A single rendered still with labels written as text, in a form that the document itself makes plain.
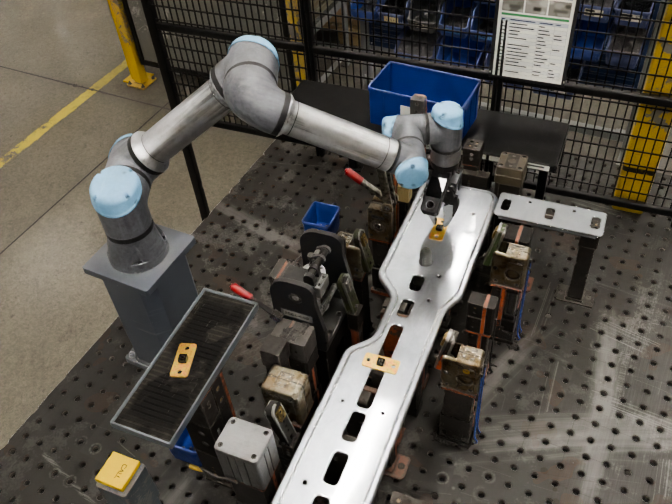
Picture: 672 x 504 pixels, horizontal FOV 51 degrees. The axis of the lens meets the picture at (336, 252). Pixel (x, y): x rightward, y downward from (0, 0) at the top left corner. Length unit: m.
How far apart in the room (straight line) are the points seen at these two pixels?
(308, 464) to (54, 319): 2.04
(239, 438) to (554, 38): 1.40
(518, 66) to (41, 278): 2.36
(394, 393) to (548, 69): 1.10
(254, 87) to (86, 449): 1.06
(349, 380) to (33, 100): 3.61
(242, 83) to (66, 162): 2.78
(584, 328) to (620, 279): 0.22
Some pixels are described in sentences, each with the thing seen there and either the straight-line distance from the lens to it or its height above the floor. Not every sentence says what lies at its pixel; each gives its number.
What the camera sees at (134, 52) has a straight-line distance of 4.60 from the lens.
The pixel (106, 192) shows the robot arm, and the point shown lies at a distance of 1.69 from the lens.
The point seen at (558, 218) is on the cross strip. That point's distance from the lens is 2.00.
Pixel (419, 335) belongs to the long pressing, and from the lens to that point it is 1.69.
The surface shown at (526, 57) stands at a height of 1.23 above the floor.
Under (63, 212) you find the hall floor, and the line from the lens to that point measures 3.88.
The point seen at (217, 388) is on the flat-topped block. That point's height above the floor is 1.05.
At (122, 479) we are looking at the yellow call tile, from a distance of 1.40.
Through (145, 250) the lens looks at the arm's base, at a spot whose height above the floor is 1.15.
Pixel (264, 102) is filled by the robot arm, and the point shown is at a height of 1.53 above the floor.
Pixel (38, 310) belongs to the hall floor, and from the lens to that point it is 3.43.
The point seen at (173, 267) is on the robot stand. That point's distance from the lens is 1.81.
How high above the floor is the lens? 2.34
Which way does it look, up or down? 45 degrees down
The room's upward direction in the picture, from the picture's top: 6 degrees counter-clockwise
